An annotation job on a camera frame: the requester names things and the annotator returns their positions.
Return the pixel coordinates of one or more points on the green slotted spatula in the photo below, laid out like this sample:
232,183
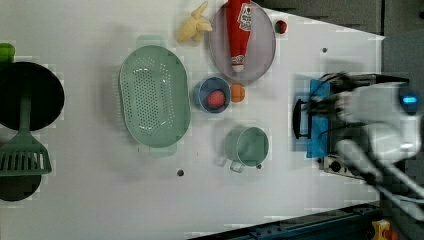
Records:
24,155

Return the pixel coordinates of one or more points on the blue small bowl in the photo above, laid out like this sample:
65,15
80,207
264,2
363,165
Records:
204,88

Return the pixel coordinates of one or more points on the green metal cup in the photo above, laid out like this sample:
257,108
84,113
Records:
246,147

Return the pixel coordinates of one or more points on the grey round plate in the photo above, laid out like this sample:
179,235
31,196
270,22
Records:
260,49

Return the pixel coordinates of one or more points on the red plush ketchup bottle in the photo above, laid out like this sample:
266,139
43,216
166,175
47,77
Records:
239,24

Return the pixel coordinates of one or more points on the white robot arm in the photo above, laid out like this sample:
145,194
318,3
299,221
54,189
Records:
383,124

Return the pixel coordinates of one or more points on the blue metal frame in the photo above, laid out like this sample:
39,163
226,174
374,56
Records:
349,223

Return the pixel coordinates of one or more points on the yellow plush banana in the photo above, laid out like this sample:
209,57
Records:
195,26

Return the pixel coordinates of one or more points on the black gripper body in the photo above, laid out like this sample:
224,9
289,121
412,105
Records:
326,107

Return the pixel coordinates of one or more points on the black round object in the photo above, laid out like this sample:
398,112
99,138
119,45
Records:
17,188

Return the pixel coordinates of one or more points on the orange plush ball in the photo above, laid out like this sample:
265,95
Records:
237,93

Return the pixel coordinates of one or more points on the black round pan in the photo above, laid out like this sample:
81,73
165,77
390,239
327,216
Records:
41,85

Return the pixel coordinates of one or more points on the green plush object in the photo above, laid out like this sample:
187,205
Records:
7,53

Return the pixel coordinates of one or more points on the green plastic colander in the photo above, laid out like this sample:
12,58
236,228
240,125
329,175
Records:
155,96

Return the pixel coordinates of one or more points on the red plush strawberry in bowl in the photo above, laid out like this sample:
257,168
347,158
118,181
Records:
215,99

